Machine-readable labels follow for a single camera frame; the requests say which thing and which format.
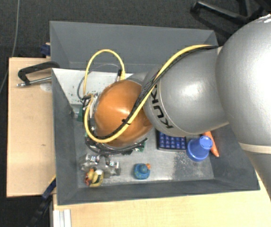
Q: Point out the blue toy duck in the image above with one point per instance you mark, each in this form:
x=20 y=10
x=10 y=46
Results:
x=140 y=171

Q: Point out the grey metal bin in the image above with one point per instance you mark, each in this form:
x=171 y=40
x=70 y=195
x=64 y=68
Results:
x=130 y=46

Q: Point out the dark blue calculator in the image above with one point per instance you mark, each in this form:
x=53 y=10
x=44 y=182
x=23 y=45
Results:
x=171 y=142

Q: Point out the brown cardboard board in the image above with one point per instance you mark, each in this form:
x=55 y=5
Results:
x=29 y=131

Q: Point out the orange toy carrot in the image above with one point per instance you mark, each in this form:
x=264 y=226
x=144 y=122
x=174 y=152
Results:
x=214 y=149

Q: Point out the blue plastic cup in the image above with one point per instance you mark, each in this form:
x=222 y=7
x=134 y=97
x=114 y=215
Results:
x=198 y=149

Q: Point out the yellow toy duck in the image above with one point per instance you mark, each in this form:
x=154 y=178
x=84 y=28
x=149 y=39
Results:
x=95 y=178

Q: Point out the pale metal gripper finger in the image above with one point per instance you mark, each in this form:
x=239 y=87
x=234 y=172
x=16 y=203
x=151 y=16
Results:
x=91 y=159
x=114 y=167

